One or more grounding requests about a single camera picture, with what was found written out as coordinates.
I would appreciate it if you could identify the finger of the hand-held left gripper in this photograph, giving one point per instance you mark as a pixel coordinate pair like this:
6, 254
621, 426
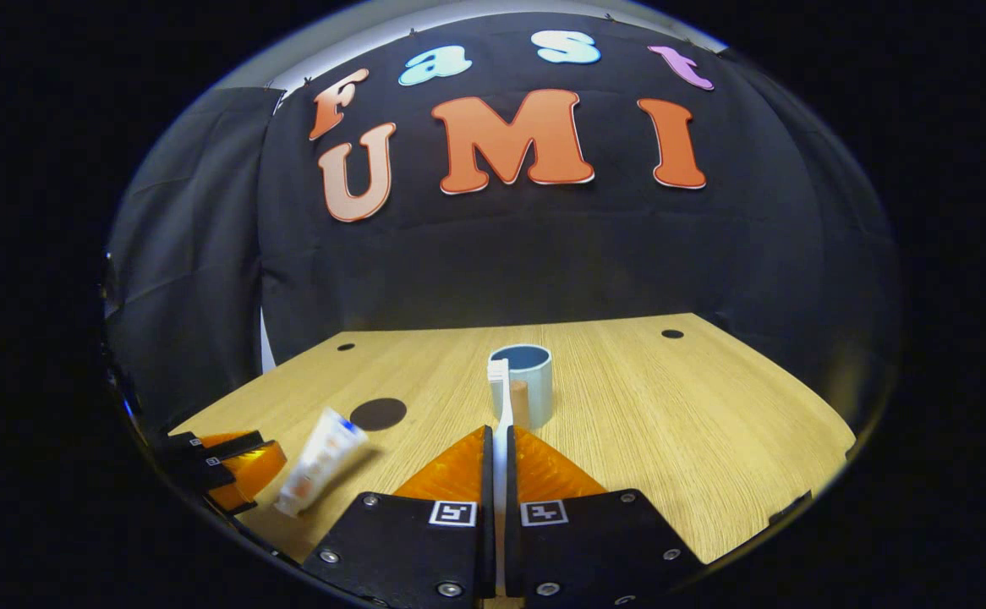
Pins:
214, 448
252, 478

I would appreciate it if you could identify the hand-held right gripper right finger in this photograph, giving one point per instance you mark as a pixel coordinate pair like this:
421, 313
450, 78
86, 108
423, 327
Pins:
594, 545

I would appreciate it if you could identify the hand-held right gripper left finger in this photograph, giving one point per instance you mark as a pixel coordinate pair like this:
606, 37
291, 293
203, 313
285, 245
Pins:
425, 550

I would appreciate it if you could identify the white toothpaste tube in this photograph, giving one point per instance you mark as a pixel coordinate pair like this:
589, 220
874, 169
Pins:
315, 465

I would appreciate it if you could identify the dark brown round coaster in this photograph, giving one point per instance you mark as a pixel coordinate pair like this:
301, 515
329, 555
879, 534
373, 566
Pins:
378, 414

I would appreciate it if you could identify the white toothbrush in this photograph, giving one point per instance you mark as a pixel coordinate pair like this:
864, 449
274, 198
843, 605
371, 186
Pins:
502, 406

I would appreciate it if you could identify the light blue cup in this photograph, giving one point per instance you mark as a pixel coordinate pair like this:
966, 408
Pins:
537, 389

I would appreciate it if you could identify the black backdrop cloth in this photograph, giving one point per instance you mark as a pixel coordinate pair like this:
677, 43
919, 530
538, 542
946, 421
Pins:
544, 254

